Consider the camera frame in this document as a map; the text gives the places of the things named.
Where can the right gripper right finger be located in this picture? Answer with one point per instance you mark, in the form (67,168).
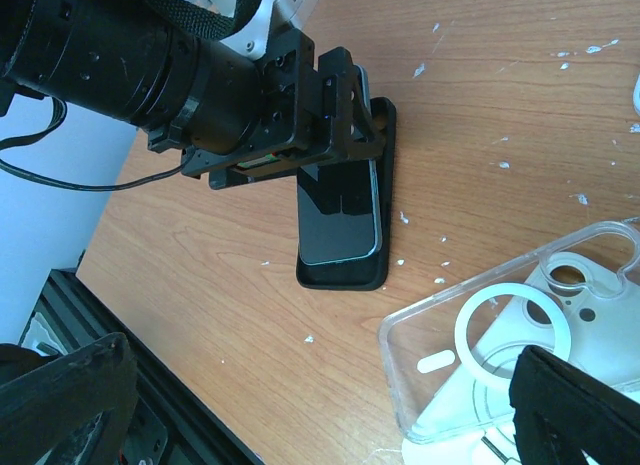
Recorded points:
(564,416)

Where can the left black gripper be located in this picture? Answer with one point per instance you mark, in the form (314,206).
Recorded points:
(311,110)

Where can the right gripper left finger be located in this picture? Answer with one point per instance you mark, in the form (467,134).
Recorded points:
(67,409)

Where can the dark phone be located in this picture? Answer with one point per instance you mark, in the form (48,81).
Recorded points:
(339,216)

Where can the black phone case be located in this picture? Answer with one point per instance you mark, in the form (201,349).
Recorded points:
(369,273)

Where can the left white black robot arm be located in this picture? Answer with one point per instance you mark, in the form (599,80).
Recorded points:
(234,85)

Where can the cream white phone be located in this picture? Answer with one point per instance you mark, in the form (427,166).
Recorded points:
(540,325)

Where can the clear magsafe phone case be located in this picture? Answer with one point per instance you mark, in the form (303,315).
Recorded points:
(500,345)

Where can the black aluminium frame rail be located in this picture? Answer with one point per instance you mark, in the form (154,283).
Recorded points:
(170,425)

